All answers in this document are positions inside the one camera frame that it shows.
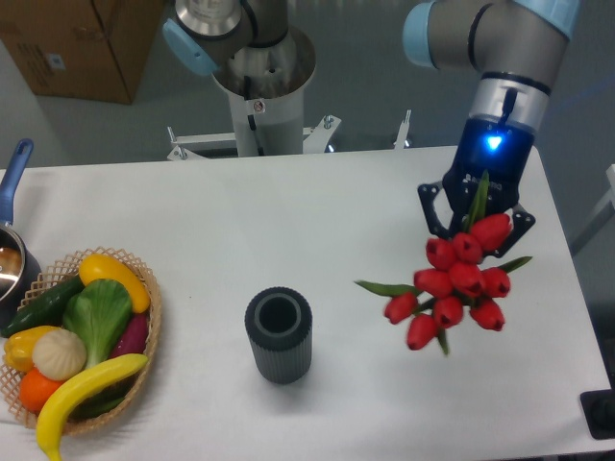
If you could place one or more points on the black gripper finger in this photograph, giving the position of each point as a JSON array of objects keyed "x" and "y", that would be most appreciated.
[
  {"x": 521, "y": 222},
  {"x": 428, "y": 193}
]

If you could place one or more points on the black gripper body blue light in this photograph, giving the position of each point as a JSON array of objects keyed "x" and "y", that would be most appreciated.
[{"x": 487, "y": 147}]

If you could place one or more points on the red tulip bouquet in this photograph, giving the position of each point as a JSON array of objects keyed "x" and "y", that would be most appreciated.
[{"x": 456, "y": 283}]

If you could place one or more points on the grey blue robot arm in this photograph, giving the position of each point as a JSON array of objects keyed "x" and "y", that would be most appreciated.
[{"x": 516, "y": 46}]

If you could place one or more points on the dark grey ribbed vase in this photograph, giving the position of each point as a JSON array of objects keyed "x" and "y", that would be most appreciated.
[{"x": 278, "y": 322}]

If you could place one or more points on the black device at table edge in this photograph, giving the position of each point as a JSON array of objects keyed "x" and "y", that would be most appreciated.
[{"x": 598, "y": 410}]

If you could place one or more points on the purple sweet potato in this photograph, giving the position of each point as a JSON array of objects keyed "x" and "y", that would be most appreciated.
[{"x": 133, "y": 339}]

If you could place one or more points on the green lettuce leaf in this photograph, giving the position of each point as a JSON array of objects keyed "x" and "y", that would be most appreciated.
[{"x": 98, "y": 316}]

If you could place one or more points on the brown cardboard box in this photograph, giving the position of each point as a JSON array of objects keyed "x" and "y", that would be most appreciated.
[{"x": 91, "y": 50}]

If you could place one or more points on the dark green cucumber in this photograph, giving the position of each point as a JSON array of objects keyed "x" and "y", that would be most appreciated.
[{"x": 46, "y": 309}]

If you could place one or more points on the white garlic bulb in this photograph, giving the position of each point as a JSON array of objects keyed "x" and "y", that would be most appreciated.
[{"x": 59, "y": 354}]

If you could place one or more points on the yellow bell pepper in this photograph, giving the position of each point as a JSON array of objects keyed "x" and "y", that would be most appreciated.
[{"x": 18, "y": 350}]

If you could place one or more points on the yellow banana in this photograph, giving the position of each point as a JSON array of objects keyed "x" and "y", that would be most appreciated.
[{"x": 55, "y": 412}]

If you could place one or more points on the orange fruit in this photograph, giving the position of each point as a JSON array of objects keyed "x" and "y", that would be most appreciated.
[{"x": 35, "y": 390}]

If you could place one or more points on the woven wicker basket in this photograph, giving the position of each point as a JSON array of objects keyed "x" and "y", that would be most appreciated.
[{"x": 107, "y": 404}]

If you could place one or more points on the white frame at right edge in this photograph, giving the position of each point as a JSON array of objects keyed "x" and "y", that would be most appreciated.
[{"x": 599, "y": 216}]

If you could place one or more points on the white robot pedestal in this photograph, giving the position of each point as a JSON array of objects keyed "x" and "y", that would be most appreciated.
[{"x": 265, "y": 88}]

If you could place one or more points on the blue handled saucepan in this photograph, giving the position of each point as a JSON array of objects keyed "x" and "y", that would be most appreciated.
[{"x": 19, "y": 268}]

